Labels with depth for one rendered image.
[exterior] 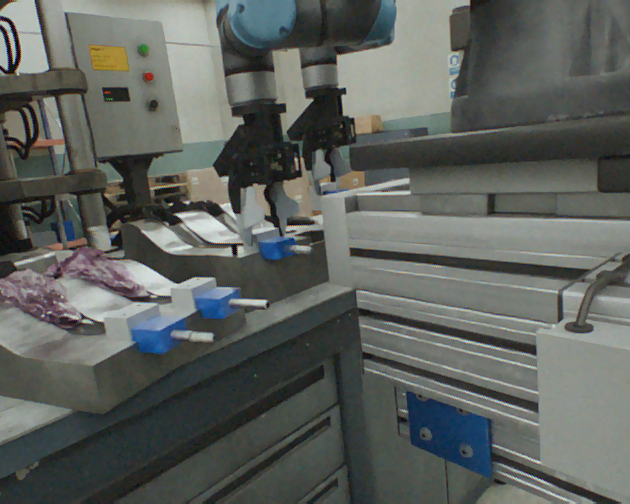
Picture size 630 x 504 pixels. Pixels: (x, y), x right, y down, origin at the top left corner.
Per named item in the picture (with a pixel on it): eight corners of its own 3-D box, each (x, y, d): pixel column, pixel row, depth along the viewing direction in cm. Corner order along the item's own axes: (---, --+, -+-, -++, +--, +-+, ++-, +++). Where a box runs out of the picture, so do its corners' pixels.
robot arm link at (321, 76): (293, 70, 104) (320, 71, 110) (296, 94, 105) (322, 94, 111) (320, 63, 99) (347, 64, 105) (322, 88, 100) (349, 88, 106)
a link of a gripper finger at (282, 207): (301, 239, 82) (283, 186, 78) (277, 237, 86) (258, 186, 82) (313, 230, 84) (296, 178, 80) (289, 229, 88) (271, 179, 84)
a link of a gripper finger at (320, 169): (325, 193, 103) (327, 147, 103) (304, 193, 107) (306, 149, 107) (335, 194, 105) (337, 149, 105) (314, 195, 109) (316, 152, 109)
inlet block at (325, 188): (373, 206, 106) (371, 180, 105) (358, 211, 103) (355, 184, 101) (326, 206, 115) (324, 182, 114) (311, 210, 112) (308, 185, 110)
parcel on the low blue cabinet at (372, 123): (384, 132, 814) (382, 113, 808) (371, 133, 791) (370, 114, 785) (363, 134, 843) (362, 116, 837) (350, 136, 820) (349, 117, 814)
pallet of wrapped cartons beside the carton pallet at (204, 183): (324, 246, 533) (314, 155, 513) (271, 265, 474) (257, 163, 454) (245, 242, 611) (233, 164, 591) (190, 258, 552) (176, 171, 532)
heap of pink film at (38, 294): (162, 290, 75) (153, 238, 74) (55, 335, 60) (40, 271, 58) (46, 286, 87) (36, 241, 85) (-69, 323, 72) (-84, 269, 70)
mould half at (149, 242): (353, 271, 97) (346, 201, 94) (247, 313, 79) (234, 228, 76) (203, 254, 131) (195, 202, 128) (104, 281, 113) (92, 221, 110)
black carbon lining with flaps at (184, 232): (304, 241, 96) (298, 190, 94) (236, 261, 84) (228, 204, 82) (199, 234, 119) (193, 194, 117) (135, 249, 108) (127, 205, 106)
